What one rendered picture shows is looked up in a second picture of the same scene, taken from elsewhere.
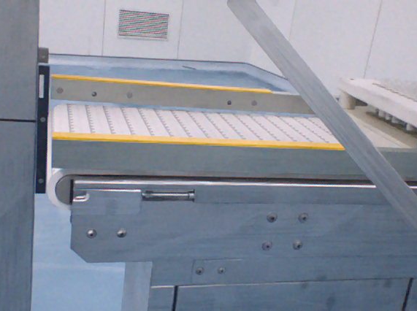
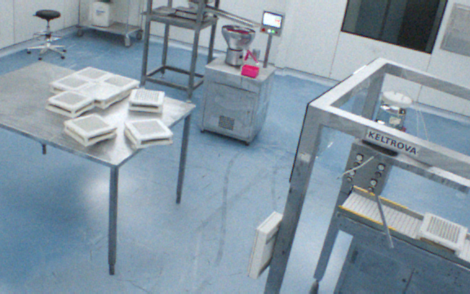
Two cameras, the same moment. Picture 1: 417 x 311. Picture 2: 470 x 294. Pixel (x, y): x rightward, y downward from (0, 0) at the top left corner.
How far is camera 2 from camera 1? 222 cm
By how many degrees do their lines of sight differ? 41
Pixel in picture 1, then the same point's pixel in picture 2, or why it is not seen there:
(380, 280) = (405, 265)
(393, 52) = not seen: outside the picture
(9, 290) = (331, 230)
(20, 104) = (345, 189)
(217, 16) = not seen: outside the picture
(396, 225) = (404, 251)
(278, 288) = (379, 254)
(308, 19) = not seen: outside the picture
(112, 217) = (344, 223)
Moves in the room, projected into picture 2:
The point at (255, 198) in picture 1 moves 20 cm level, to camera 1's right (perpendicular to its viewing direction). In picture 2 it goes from (372, 231) to (402, 251)
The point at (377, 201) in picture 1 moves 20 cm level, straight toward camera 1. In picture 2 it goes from (399, 243) to (370, 249)
